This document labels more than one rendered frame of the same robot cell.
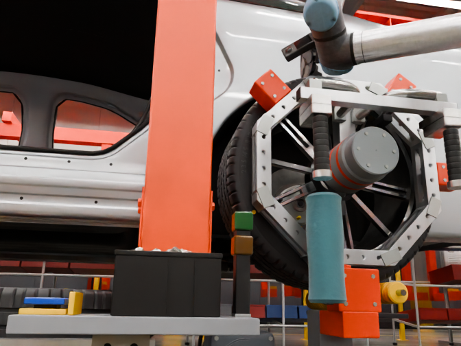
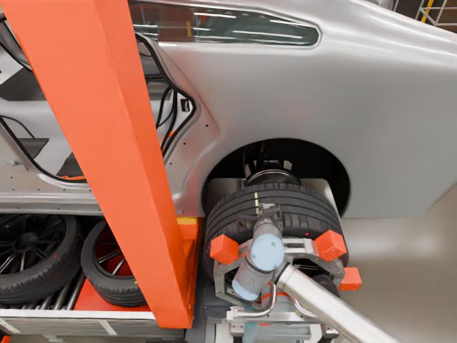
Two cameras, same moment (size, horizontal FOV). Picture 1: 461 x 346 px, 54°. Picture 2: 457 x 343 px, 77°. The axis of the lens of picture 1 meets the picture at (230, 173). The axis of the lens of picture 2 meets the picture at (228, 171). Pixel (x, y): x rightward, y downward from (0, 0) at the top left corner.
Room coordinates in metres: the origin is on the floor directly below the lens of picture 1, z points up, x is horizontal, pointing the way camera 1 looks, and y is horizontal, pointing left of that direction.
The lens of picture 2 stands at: (0.61, -0.27, 2.07)
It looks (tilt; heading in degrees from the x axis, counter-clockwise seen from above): 43 degrees down; 13
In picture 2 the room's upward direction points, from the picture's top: 1 degrees counter-clockwise
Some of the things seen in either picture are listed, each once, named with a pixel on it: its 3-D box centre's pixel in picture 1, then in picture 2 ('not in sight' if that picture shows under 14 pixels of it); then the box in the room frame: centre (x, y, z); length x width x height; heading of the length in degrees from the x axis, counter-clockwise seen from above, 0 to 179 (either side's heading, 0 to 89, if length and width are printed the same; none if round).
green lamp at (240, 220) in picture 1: (242, 222); not in sight; (0.95, -0.03, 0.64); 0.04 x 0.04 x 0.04; 11
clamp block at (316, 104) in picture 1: (315, 110); (237, 320); (1.01, -0.20, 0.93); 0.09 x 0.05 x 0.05; 11
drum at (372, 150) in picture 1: (357, 162); (277, 295); (1.18, -0.34, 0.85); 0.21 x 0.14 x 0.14; 11
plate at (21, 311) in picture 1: (46, 311); not in sight; (0.88, 0.34, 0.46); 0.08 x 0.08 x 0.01; 11
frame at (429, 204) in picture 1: (346, 169); (275, 279); (1.25, -0.33, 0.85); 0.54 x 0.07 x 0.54; 101
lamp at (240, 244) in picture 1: (241, 246); not in sight; (0.95, -0.03, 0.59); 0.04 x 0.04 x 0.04; 11
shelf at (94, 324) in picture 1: (139, 323); not in sight; (0.91, 0.17, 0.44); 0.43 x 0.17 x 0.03; 101
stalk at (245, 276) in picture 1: (241, 263); not in sight; (0.95, -0.03, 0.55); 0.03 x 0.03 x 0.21; 11
